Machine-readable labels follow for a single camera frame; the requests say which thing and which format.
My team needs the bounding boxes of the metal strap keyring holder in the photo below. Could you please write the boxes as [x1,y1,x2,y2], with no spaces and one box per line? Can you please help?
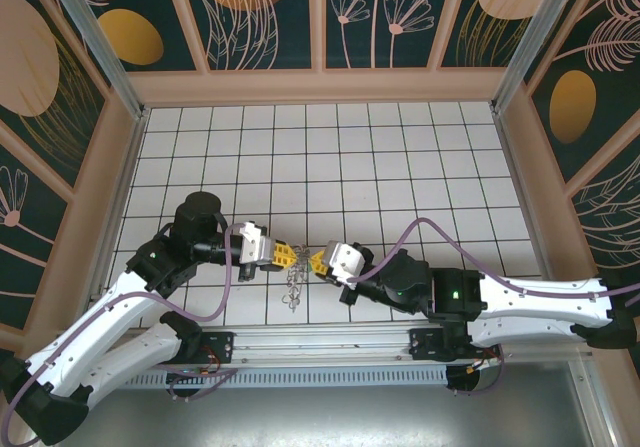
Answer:
[282,244,315,314]

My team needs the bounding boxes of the small green circuit board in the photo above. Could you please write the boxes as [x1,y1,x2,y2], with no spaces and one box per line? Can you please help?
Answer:
[167,366,211,383]

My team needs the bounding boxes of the grey metal sheet panel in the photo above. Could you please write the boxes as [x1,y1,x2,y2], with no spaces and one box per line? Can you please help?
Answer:
[29,361,616,447]

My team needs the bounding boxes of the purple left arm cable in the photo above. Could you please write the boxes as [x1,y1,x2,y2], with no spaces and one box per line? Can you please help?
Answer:
[0,224,247,446]

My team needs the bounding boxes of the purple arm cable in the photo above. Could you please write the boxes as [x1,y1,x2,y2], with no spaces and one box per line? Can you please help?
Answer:
[0,224,247,446]
[347,216,640,398]

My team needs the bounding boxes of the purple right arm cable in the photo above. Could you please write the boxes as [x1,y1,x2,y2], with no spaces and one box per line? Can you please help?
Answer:
[347,216,640,398]

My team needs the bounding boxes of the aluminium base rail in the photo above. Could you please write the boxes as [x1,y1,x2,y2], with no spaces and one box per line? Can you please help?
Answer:
[49,320,594,369]

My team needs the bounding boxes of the aluminium side rail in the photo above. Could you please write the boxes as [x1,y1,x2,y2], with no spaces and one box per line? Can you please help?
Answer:
[87,109,151,328]
[493,108,570,322]

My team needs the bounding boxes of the yellow connector with wires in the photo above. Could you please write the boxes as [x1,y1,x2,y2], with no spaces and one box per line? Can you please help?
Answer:
[467,354,501,374]

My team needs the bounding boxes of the slotted grey cable duct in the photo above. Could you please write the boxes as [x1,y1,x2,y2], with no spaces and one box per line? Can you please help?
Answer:
[119,369,450,389]

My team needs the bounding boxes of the aluminium frame post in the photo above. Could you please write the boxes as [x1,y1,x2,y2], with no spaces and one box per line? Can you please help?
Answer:
[491,0,604,114]
[38,0,150,121]

